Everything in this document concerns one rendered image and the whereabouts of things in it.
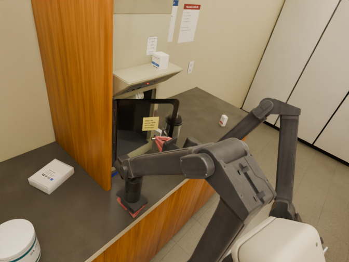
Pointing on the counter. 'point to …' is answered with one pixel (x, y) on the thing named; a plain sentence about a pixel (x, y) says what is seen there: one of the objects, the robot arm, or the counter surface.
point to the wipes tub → (18, 241)
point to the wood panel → (79, 78)
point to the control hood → (141, 76)
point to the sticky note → (150, 123)
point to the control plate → (142, 85)
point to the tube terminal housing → (138, 43)
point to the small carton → (160, 60)
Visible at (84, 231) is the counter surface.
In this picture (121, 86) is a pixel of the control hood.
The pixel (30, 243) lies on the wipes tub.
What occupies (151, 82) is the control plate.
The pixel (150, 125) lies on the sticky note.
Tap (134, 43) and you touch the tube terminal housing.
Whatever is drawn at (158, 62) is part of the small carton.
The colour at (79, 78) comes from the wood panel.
